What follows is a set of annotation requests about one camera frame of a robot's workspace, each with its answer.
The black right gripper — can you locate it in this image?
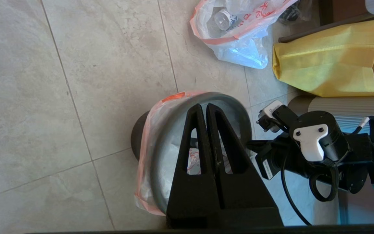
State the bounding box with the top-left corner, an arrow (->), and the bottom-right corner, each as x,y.
255,132 -> 374,195

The clear crumpled plastic bag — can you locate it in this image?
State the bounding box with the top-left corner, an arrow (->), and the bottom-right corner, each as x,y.
277,0 -> 315,26

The grey bin rim ring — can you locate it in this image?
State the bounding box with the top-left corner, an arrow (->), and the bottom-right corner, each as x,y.
149,92 -> 253,214

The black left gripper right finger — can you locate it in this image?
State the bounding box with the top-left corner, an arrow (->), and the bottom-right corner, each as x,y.
206,103 -> 283,228

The white red-printed plastic bag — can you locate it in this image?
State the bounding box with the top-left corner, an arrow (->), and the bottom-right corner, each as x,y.
134,91 -> 253,217

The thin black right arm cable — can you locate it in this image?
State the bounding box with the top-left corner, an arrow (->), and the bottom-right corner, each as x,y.
280,115 -> 374,226

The red-printed trash bag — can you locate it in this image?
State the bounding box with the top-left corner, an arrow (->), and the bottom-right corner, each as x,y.
189,0 -> 300,70

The clear plastic bottle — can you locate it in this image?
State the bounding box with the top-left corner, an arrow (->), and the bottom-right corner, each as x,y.
214,9 -> 240,32

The black trash bin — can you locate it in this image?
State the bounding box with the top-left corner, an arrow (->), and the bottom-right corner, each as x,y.
131,111 -> 151,162

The yellow fabric tote bag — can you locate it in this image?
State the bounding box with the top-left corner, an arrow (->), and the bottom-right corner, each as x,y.
272,18 -> 374,98

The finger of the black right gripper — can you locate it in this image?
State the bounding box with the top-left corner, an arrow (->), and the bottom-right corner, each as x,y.
245,140 -> 273,155

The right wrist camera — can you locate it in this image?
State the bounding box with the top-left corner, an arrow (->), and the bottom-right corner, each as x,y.
256,100 -> 350,163

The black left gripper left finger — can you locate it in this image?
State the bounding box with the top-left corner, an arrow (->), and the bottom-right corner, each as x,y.
166,104 -> 220,228

